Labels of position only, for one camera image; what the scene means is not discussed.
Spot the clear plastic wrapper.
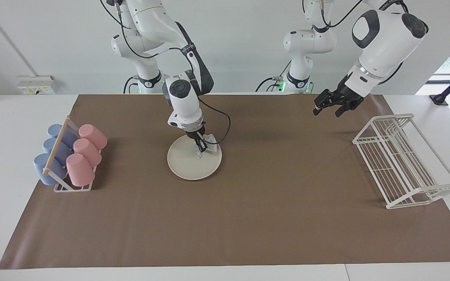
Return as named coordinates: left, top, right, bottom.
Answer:
left=194, top=133, right=219, bottom=160

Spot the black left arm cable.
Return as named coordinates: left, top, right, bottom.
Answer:
left=302, top=0, right=410, bottom=32

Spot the white round plate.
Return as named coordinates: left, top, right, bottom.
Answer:
left=167, top=135, right=223, bottom=181

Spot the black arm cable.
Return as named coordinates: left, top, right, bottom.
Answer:
left=100, top=0, right=232, bottom=146
left=302, top=0, right=410, bottom=32

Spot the white wire dish rack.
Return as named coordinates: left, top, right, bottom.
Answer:
left=352, top=113, right=450, bottom=210

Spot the brown table mat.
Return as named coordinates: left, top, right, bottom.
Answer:
left=0, top=94, right=450, bottom=270

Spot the pink plastic cup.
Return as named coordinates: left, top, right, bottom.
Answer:
left=78, top=124, right=108, bottom=151
left=66, top=153, right=96, bottom=187
left=73, top=138, right=103, bottom=168

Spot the blue plastic cup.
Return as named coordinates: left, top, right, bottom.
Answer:
left=43, top=137, right=73, bottom=167
left=47, top=124, right=79, bottom=149
left=33, top=153, right=68, bottom=186

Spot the white cup holder wooden bar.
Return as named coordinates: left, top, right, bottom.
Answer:
left=42, top=115, right=103, bottom=193

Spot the black base cable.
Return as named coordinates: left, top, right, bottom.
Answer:
left=123, top=76, right=140, bottom=94
left=255, top=60, right=291, bottom=93

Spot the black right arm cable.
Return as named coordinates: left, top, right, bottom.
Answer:
left=100, top=0, right=232, bottom=146

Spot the white power strip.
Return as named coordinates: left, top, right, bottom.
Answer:
left=16, top=75, right=59, bottom=95

